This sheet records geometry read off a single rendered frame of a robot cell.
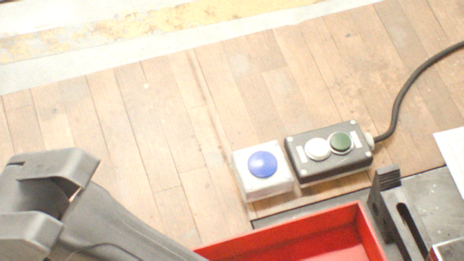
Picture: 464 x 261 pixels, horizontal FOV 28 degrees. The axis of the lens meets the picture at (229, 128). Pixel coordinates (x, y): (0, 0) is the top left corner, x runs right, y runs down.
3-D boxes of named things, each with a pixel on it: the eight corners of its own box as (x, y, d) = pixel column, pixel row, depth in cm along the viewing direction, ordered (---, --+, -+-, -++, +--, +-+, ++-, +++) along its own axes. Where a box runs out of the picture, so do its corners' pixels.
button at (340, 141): (325, 142, 129) (326, 134, 127) (344, 137, 129) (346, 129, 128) (333, 159, 127) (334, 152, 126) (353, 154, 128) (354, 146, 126)
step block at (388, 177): (366, 202, 126) (375, 168, 118) (387, 196, 126) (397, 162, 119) (385, 244, 122) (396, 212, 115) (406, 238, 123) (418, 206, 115)
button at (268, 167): (243, 161, 127) (243, 153, 125) (271, 153, 128) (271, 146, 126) (252, 186, 125) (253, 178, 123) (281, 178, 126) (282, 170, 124)
